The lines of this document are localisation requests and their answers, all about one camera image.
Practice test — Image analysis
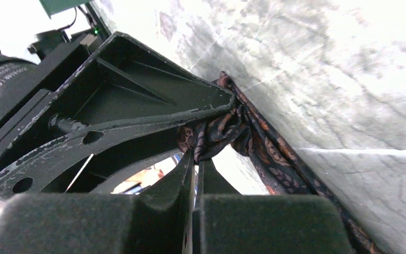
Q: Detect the green tray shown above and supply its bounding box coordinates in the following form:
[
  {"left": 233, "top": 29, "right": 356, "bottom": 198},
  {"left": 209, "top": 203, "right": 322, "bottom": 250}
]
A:
[{"left": 39, "top": 0, "right": 91, "bottom": 18}]

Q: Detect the dark orange patterned tie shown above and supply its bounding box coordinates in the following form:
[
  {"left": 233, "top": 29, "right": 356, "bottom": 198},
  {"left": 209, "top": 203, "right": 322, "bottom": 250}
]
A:
[{"left": 178, "top": 71, "right": 383, "bottom": 253}]

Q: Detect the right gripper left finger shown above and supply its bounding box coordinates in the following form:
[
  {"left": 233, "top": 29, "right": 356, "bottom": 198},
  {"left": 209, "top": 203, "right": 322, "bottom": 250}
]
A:
[{"left": 0, "top": 151, "right": 195, "bottom": 253}]

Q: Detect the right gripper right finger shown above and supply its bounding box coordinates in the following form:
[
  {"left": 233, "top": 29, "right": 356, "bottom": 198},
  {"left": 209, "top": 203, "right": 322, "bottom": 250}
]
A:
[{"left": 193, "top": 160, "right": 353, "bottom": 253}]

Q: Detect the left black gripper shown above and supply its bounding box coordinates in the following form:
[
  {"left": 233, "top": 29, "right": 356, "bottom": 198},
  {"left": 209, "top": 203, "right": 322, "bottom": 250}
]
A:
[{"left": 0, "top": 33, "right": 102, "bottom": 128}]

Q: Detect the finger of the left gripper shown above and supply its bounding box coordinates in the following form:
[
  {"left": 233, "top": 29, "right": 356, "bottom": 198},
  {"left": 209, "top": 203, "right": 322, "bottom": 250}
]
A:
[{"left": 0, "top": 32, "right": 235, "bottom": 200}]

